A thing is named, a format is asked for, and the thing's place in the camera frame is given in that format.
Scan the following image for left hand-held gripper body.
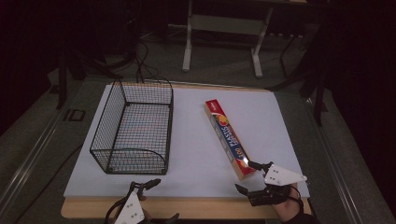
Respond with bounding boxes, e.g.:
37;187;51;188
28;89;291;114
104;181;167;224

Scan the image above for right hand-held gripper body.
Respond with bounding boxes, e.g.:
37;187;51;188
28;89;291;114
247;161;308;207

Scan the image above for red plastic wrap box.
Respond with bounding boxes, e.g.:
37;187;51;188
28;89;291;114
204;98;258;181

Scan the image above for black wire basket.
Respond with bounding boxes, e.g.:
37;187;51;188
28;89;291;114
89;77;175;175

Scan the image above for person's left hand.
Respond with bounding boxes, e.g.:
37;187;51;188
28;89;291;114
137;193;154;224

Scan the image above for person's right hand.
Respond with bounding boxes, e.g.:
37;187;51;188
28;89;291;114
273;182;304;224

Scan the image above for white table mat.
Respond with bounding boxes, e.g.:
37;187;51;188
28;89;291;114
64;83;311;199

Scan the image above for black metal stand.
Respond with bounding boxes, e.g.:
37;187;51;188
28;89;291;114
55;31;124;110
269;29;332;127

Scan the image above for aluminium floor rail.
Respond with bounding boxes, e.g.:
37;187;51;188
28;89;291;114
305;96;366;224
0;106;64;216

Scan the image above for black floor cable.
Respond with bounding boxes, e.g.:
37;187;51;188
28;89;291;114
11;142;84;224

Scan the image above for black floor bracket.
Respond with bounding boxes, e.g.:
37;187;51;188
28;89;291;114
63;108;87;122

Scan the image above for black cables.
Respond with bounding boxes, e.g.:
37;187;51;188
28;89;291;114
133;39;164;83

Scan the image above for white metal desk frame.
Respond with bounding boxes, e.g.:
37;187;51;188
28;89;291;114
181;0;276;79

